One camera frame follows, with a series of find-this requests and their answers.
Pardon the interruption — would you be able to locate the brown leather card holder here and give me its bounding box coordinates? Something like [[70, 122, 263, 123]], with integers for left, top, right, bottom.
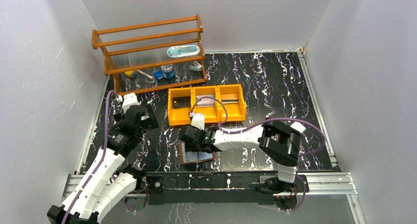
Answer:
[[179, 142, 215, 165]]

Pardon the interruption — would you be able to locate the yellow three-compartment bin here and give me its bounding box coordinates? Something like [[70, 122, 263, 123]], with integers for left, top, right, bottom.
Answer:
[[167, 84, 246, 127]]

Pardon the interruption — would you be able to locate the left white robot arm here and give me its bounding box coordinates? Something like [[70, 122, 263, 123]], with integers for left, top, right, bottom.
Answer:
[[47, 103, 158, 224]]

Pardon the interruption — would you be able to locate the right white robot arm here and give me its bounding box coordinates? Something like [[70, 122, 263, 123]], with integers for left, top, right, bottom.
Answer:
[[179, 121, 306, 184]]

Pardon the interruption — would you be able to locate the black card in bin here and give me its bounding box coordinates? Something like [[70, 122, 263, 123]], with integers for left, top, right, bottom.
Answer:
[[172, 96, 191, 109]]

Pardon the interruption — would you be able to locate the silver card in bin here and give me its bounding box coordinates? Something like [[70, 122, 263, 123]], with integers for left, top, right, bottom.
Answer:
[[196, 95, 216, 107]]

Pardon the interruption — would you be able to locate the brown striped card in bin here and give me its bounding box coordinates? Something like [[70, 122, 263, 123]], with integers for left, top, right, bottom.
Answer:
[[220, 94, 239, 104]]

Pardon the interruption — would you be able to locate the yellow sponge block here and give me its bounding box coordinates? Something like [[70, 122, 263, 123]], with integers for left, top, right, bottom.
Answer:
[[124, 70, 137, 78]]

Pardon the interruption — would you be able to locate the small blue box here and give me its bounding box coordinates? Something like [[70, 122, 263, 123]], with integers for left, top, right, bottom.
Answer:
[[153, 70, 164, 80]]

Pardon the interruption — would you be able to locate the white marker pen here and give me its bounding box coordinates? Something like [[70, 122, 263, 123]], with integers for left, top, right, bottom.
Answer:
[[136, 70, 154, 80]]

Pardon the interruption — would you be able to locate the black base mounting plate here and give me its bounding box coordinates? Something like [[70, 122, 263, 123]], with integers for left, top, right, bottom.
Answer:
[[143, 170, 298, 206]]

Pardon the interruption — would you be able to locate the blue lidded jar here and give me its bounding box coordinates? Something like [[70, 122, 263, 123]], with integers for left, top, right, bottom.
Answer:
[[160, 64, 176, 79]]

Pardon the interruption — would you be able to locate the wooden shelf rack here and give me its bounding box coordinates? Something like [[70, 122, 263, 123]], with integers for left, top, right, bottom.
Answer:
[[91, 14, 208, 95]]

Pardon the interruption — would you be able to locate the oval blue packaged item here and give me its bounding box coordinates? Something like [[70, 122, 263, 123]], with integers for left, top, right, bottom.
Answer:
[[166, 44, 201, 58]]

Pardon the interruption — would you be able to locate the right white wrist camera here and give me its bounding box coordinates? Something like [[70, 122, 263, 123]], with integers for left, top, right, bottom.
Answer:
[[189, 112, 205, 130]]

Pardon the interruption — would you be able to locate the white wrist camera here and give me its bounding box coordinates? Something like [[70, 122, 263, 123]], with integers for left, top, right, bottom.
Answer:
[[116, 93, 140, 114], [189, 112, 205, 130]]

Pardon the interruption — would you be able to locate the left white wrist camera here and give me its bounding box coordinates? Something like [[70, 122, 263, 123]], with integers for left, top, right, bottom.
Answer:
[[116, 93, 140, 114]]

